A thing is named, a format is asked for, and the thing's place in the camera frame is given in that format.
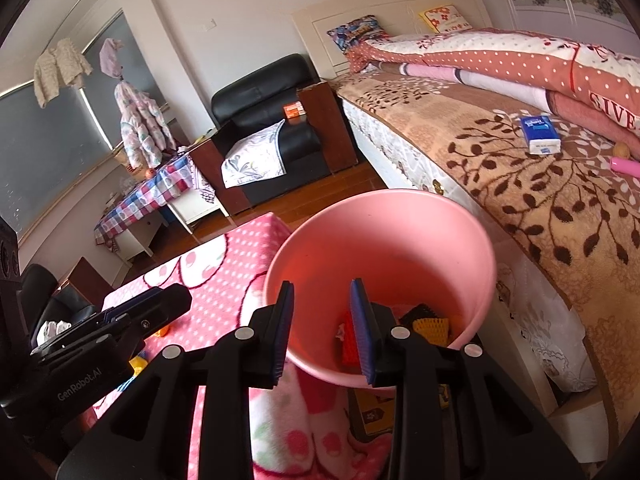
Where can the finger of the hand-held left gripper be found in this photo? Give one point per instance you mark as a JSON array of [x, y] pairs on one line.
[[170, 305], [130, 300]]

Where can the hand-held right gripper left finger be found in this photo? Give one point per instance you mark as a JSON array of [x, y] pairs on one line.
[[282, 335]]

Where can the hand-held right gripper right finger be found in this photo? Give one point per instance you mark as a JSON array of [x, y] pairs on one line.
[[361, 330]]

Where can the yellow snack wrapper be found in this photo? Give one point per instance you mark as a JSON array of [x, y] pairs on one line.
[[137, 362]]

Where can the pink plastic bucket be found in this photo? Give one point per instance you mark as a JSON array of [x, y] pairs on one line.
[[400, 240]]

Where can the pink dotted printed blanket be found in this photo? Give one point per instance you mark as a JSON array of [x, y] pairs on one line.
[[220, 280]]

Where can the crumpled white cloth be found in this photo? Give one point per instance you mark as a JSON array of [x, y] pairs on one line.
[[52, 329]]

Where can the yellow black carton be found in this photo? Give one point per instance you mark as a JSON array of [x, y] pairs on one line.
[[370, 412]]

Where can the black leather armchair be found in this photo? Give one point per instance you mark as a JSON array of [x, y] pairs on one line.
[[260, 90], [37, 290]]

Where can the white table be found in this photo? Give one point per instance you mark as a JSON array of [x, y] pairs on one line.
[[195, 210]]

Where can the table with plaid cloth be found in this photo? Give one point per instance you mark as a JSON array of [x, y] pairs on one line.
[[150, 190]]

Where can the large window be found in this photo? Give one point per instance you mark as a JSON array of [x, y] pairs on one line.
[[50, 160]]

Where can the white floral cloth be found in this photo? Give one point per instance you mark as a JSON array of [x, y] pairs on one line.
[[250, 160]]

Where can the white bed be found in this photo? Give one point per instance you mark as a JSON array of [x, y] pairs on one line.
[[400, 160]]

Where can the puffy floral jacket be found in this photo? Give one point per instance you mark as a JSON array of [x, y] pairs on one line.
[[142, 125]]

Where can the bed with brown blanket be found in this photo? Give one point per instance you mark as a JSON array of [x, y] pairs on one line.
[[550, 220]]

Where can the orange box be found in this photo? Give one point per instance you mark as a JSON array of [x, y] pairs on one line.
[[294, 110]]

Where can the cream knit cardigan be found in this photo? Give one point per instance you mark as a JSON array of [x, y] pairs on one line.
[[57, 70]]

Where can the pink hat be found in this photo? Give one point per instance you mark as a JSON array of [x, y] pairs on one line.
[[110, 57]]

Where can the beige box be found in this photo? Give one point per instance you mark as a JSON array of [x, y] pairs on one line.
[[585, 425]]

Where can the blue tissue pack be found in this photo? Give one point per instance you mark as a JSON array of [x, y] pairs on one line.
[[539, 132]]

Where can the colourful cartoon pillow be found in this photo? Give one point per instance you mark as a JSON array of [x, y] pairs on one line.
[[357, 32]]

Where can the pink dotted quilt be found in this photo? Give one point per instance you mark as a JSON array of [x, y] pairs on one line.
[[500, 60]]

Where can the pink tube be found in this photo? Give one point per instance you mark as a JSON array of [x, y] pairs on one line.
[[627, 166]]

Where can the walnut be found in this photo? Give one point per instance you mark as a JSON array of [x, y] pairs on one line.
[[621, 150]]

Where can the yellow floral pillow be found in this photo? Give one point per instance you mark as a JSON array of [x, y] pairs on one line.
[[445, 19]]

